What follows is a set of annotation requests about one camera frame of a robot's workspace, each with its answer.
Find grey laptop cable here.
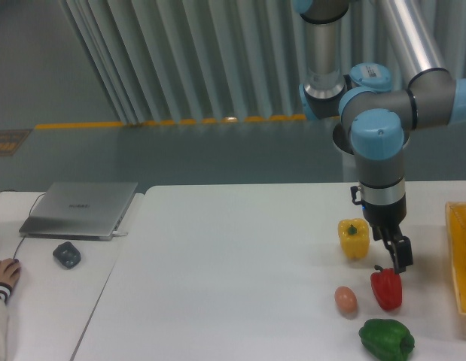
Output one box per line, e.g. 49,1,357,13
0,190,47,262

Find silver closed laptop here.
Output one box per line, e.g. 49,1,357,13
20,182,137,241

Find red bell pepper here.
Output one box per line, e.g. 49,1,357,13
370,265,403,311

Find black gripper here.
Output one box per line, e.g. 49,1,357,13
350,185,413,273

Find person's hand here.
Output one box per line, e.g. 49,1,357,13
0,258,21,290

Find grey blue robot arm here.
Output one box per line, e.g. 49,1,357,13
293,1,466,273

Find brown egg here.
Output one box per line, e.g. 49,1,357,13
334,286,358,314

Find striped sleeve forearm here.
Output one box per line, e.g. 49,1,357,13
0,282,12,360

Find white folding curtain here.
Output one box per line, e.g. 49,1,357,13
65,1,466,130

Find yellow bell pepper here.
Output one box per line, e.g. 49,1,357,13
337,218,370,259

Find yellow plastic basket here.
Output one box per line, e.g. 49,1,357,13
446,202,466,314

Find black small device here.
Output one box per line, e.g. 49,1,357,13
53,241,81,269

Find green bell pepper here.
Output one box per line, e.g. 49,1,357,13
358,319,415,360

